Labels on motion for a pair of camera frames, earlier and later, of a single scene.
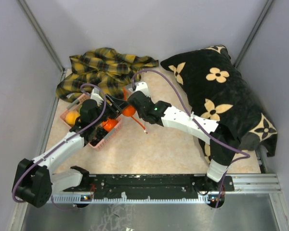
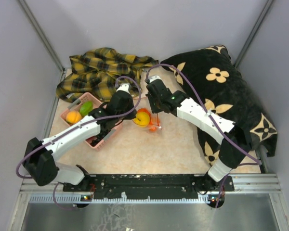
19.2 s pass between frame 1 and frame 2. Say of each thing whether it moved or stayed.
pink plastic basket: stayed
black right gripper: moved
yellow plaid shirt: stayed
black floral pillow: stayed
